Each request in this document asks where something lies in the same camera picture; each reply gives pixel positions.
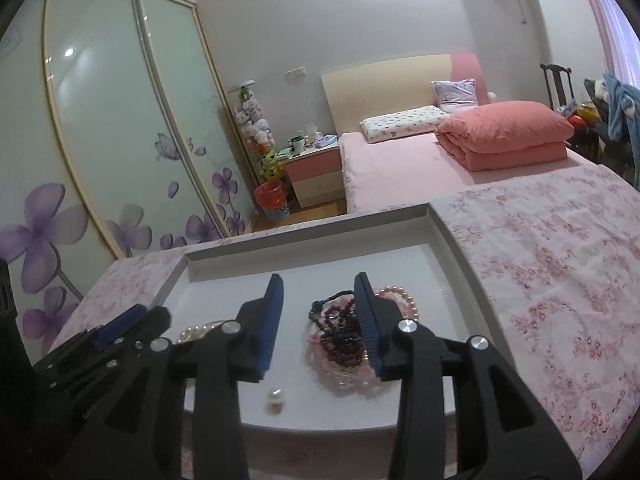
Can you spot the blue garment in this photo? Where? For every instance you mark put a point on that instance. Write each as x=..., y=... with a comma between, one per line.
x=620, y=105

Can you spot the colourful bag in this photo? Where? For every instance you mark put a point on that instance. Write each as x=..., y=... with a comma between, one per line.
x=582, y=115

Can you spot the dark wooden chair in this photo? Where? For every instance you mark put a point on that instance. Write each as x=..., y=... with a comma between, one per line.
x=555, y=77

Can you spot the white mug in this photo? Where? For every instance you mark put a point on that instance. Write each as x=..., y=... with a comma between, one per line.
x=298, y=146

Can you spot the grey cardboard tray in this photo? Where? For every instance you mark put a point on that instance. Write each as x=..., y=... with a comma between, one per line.
x=225, y=280

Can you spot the small pearl earring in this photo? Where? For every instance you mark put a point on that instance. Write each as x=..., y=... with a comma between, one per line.
x=275, y=400

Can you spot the plush toy tower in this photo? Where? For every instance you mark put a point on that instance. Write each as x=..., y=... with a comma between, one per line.
x=252, y=120

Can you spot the pink floral bed sheet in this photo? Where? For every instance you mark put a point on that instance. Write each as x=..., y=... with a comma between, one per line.
x=550, y=260

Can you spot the floral sliding door wardrobe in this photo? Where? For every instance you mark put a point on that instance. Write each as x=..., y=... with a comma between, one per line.
x=100, y=110

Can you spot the pink cream nightstand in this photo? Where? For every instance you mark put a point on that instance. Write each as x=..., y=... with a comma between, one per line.
x=315, y=180

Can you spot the red waste bin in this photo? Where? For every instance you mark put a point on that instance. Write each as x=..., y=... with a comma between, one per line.
x=270, y=200

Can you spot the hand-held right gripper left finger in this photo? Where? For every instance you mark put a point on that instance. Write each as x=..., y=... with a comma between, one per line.
x=272, y=320

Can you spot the white patterned pillow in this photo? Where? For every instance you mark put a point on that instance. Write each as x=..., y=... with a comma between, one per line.
x=400, y=122

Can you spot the bed with cream pink headboard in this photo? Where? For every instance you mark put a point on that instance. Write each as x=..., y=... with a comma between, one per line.
x=390, y=170

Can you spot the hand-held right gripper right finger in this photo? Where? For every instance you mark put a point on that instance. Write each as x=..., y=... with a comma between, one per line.
x=367, y=325

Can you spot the lilac patterned pillow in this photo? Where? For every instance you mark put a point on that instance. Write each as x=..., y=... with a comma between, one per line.
x=455, y=95

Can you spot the pink curtain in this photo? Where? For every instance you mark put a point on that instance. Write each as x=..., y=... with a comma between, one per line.
x=610, y=15

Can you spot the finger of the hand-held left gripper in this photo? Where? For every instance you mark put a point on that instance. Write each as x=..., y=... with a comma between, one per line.
x=155, y=321
x=120, y=327

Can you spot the white wall socket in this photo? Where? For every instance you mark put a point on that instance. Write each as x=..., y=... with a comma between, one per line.
x=296, y=72

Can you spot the folded pink quilt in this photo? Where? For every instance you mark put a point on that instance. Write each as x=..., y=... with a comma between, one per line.
x=500, y=130

